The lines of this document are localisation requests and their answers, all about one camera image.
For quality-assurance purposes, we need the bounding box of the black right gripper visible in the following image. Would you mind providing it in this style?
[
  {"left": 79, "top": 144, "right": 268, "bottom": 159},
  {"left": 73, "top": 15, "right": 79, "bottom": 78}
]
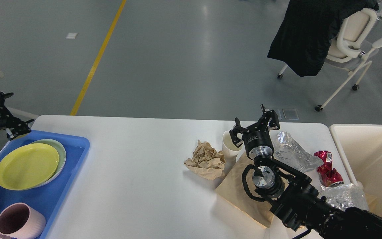
[{"left": 229, "top": 105, "right": 280, "bottom": 159}]

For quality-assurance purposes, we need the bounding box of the yellow plastic plate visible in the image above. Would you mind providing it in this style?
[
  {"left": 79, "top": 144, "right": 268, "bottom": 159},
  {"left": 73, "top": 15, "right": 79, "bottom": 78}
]
[{"left": 0, "top": 143, "right": 59, "bottom": 191}]

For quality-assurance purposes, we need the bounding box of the brown paper bag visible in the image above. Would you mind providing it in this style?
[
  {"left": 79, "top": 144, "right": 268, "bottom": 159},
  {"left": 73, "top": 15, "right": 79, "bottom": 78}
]
[{"left": 215, "top": 153, "right": 378, "bottom": 228}]

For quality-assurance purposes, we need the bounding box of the pink ribbed mug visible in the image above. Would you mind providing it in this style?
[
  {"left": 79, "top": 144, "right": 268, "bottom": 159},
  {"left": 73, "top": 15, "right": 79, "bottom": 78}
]
[{"left": 0, "top": 202, "right": 46, "bottom": 239}]

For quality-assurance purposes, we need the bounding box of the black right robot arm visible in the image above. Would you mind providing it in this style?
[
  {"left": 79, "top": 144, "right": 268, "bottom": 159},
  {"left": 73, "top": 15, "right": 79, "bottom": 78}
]
[{"left": 229, "top": 106, "right": 382, "bottom": 239}]

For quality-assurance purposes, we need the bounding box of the white paper cup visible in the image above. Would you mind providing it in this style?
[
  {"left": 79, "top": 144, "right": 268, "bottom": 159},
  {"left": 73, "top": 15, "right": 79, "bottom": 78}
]
[{"left": 222, "top": 130, "right": 243, "bottom": 163}]

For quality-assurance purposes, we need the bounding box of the crumpled clear plastic wrap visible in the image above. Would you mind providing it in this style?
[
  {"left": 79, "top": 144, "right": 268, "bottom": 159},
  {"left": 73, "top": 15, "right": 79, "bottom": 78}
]
[{"left": 273, "top": 131, "right": 324, "bottom": 173}]

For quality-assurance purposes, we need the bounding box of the clear floor plate right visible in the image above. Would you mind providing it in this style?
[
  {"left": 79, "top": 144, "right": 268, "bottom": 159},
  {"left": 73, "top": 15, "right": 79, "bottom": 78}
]
[{"left": 282, "top": 108, "right": 299, "bottom": 120}]

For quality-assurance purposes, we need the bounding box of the crumpled brown paper ball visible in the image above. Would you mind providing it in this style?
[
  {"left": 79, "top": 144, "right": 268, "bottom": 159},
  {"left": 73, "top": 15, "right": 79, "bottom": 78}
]
[{"left": 184, "top": 140, "right": 226, "bottom": 180}]

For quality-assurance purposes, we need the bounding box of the pale green plate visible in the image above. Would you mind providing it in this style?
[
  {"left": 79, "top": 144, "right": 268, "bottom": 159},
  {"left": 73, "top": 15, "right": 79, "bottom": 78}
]
[{"left": 31, "top": 139, "right": 67, "bottom": 188}]

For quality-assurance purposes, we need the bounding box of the crushed red can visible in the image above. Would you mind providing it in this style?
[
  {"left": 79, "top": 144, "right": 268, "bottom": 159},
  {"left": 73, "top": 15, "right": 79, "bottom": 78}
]
[{"left": 314, "top": 151, "right": 344, "bottom": 187}]

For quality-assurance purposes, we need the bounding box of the black jacket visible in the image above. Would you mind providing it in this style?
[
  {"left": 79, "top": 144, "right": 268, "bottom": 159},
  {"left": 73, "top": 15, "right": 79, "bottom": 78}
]
[{"left": 267, "top": 0, "right": 379, "bottom": 77}]

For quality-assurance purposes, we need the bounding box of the cream plastic bin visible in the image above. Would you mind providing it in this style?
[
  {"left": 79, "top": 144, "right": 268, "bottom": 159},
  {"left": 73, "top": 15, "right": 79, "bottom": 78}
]
[{"left": 329, "top": 124, "right": 382, "bottom": 217}]

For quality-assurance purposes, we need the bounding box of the white office chair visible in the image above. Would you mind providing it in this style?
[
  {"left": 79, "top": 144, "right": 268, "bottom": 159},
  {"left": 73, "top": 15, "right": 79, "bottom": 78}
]
[{"left": 277, "top": 8, "right": 382, "bottom": 112}]

